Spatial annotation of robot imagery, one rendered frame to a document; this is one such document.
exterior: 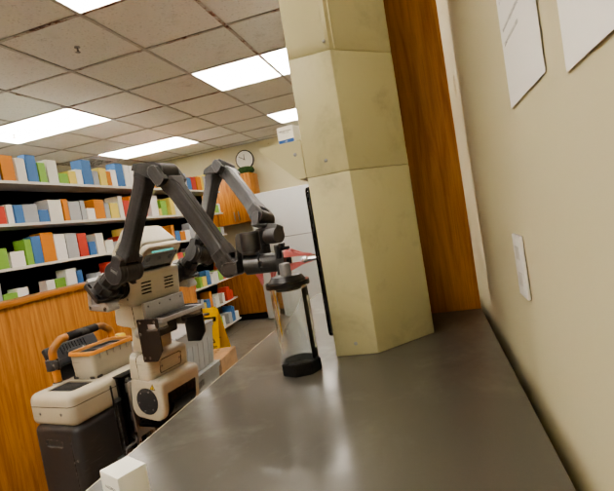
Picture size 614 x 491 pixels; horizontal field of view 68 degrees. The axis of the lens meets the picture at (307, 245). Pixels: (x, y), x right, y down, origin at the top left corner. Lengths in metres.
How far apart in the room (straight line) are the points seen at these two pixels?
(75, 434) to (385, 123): 1.56
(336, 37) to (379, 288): 0.64
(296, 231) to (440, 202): 4.85
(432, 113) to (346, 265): 0.61
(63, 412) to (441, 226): 1.52
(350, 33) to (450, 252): 0.72
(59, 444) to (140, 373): 0.42
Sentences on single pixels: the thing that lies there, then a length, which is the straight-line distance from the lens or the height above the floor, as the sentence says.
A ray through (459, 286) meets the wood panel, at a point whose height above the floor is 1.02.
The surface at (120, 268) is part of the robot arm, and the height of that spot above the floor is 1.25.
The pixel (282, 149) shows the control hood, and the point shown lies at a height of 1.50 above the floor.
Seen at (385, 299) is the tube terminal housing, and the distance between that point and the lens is 1.20.
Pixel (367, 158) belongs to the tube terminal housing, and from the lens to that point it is 1.20.
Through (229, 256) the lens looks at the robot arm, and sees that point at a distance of 1.36.
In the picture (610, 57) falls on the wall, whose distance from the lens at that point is 0.44.
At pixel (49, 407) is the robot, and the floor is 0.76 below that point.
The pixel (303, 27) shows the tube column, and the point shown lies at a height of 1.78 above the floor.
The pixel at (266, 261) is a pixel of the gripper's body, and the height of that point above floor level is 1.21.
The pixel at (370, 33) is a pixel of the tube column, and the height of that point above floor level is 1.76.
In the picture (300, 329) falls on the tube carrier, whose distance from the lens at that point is 1.10.
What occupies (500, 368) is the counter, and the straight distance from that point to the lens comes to 1.04.
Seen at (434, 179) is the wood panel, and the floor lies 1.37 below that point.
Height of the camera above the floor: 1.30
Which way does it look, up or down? 3 degrees down
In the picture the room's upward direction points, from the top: 9 degrees counter-clockwise
